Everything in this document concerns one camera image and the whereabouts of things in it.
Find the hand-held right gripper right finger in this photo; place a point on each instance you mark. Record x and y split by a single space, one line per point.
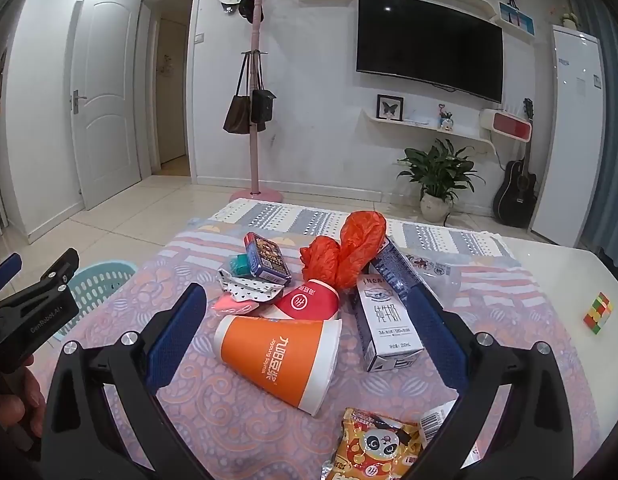
434 330

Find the blue card box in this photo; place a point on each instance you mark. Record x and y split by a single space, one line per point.
266 257

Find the panda snack packet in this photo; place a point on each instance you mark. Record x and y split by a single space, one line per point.
374 445

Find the brown handbag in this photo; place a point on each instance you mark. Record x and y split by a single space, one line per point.
237 115

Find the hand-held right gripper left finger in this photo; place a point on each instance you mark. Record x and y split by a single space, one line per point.
176 330

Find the clear printed plastic bag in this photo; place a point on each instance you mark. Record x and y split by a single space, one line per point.
436 270

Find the small figurine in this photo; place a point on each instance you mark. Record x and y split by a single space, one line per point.
445 119

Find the wall-mounted television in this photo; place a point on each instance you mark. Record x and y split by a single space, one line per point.
429 45

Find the blue grey curtain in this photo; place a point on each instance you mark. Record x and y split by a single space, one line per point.
611 110

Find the teal packet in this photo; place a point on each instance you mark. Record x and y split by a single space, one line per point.
240 265

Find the red paper cup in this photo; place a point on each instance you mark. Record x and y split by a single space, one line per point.
309 302

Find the framed butterfly picture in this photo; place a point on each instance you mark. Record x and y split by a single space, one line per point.
390 107

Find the teal plastic basket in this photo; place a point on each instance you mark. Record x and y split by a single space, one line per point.
96 285

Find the polka dot wrapper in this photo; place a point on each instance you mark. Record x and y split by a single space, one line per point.
249 288

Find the red and white box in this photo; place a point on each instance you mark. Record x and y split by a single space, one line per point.
509 126

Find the person's left hand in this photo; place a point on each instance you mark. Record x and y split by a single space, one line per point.
16 402

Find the colourful puzzle cube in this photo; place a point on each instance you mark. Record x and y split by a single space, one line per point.
599 312

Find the white barcode wrapper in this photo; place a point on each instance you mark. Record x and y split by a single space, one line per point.
434 422

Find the blue picture shelf box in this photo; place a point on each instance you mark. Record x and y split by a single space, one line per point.
516 20

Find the pink wrapper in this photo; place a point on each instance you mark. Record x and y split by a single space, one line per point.
229 305

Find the potted green plant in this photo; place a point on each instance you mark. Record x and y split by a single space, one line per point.
439 170

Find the white refrigerator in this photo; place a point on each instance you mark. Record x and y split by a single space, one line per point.
569 135

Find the orange plastic bag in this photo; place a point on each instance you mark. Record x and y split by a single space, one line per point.
361 245

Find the pink coat rack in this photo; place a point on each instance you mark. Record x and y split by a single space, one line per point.
256 160

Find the patterned tablecloth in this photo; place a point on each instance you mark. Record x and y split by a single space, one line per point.
239 435

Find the black handbag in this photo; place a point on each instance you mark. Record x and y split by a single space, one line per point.
263 105

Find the black acoustic guitar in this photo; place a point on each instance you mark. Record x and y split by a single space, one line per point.
514 195

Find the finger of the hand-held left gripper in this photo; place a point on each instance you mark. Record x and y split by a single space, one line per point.
64 262
6 266

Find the black hat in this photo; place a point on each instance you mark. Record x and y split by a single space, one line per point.
246 7

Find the white milk carton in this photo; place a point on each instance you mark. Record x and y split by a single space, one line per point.
389 325

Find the white curved wall shelf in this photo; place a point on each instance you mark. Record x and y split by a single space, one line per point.
424 127

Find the orange paper cup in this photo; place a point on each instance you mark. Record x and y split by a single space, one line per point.
284 355

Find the white door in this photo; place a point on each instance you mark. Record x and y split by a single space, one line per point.
106 100

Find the dark blue milk carton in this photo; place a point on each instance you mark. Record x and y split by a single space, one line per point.
394 270

